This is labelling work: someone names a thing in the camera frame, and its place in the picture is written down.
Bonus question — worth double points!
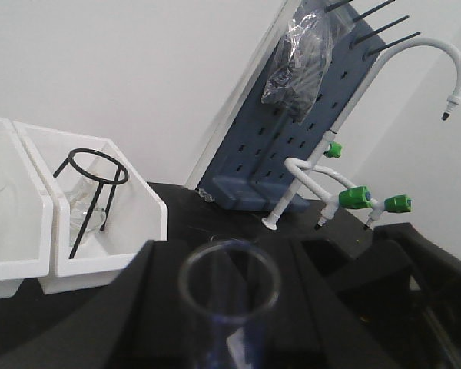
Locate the blue-grey drying pegboard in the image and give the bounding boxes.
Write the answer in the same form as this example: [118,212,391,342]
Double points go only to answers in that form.
[197,1,399,211]

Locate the clear glass test tube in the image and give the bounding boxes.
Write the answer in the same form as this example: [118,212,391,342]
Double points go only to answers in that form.
[177,239,281,368]

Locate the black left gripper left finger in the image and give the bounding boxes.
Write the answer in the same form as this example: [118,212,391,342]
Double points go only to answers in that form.
[0,239,190,368]

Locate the black wire tripod stand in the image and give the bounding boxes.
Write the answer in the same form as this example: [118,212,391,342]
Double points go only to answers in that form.
[53,148,130,260]

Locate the glass alcohol lamp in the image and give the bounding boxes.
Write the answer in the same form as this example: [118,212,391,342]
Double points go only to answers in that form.
[65,175,106,233]

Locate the white lab faucet green knobs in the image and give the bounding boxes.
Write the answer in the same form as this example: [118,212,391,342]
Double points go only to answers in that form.
[261,37,461,231]

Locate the middle white storage bin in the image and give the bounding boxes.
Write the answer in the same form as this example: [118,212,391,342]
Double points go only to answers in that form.
[0,118,53,298]

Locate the white storage bin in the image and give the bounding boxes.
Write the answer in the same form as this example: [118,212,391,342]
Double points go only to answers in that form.
[14,121,168,294]
[0,118,53,298]

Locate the clear plastic bag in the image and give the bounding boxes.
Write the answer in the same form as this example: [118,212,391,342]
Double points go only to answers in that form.
[261,1,354,124]

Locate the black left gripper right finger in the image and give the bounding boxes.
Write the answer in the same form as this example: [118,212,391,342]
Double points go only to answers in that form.
[260,223,461,368]

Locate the right white storage bin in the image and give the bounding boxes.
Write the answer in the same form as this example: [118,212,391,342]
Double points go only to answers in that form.
[14,121,168,294]

